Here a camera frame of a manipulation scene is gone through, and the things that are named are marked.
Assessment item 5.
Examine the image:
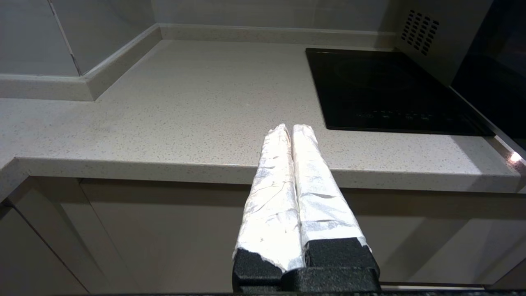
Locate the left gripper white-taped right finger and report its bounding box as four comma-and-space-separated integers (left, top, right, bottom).
292, 123, 380, 271

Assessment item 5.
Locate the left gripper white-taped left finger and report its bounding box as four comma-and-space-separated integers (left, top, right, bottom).
232, 123, 307, 285

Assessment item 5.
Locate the black induction cooktop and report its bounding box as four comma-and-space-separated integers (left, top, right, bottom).
305, 48, 496, 136

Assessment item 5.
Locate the grey angled cabinet panel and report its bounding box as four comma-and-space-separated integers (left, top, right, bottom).
5, 177, 138, 296

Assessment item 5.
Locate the grey side cabinet door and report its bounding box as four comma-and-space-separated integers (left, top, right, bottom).
0, 201, 88, 296

